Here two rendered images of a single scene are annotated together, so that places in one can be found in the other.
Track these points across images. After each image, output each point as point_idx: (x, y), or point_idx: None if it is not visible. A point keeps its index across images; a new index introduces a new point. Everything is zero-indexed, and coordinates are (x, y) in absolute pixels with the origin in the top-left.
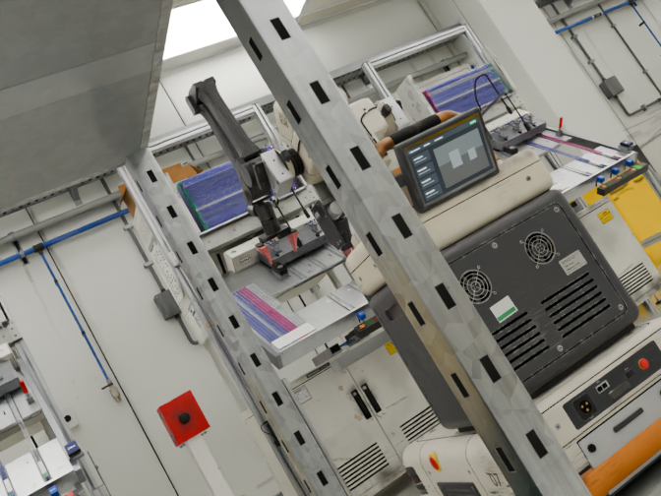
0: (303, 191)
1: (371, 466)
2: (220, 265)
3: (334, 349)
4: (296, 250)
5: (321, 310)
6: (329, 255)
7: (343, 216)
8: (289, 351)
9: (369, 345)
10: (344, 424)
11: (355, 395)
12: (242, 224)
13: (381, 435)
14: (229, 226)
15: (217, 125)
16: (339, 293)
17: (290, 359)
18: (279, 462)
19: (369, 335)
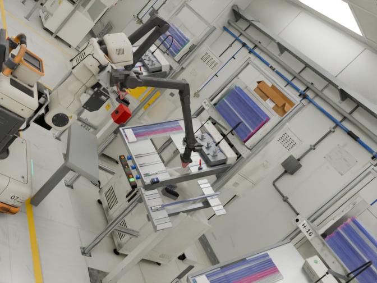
0: (245, 146)
1: (110, 201)
2: None
3: None
4: (120, 98)
5: (145, 147)
6: (195, 160)
7: (188, 145)
8: (120, 132)
9: (69, 128)
10: (125, 186)
11: (134, 188)
12: (221, 122)
13: (119, 204)
14: (220, 117)
15: (148, 35)
16: (154, 155)
17: (120, 136)
18: None
19: (162, 194)
